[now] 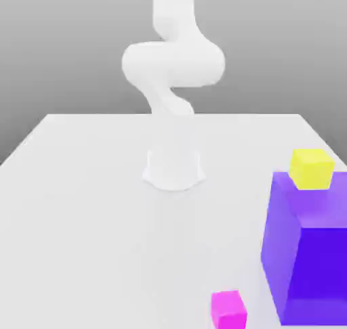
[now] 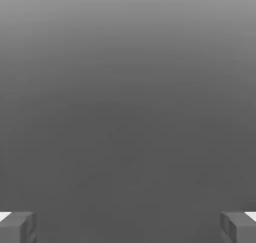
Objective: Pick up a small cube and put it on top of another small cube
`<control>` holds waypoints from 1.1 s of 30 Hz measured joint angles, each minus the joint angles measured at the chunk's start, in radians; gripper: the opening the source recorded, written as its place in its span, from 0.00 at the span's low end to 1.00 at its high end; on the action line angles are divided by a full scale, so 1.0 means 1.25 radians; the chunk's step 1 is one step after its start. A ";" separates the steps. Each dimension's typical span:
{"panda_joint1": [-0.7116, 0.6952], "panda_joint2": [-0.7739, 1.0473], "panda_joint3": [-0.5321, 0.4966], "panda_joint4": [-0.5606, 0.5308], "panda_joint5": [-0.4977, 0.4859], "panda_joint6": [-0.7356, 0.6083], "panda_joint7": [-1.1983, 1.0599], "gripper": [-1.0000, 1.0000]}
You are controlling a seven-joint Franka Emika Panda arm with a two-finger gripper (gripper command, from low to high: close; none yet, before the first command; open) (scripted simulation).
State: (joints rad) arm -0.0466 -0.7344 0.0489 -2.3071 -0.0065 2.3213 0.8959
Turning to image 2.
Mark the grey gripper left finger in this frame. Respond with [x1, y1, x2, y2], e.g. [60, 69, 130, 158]
[0, 211, 38, 243]

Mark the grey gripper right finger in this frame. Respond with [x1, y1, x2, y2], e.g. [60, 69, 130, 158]
[219, 211, 256, 243]

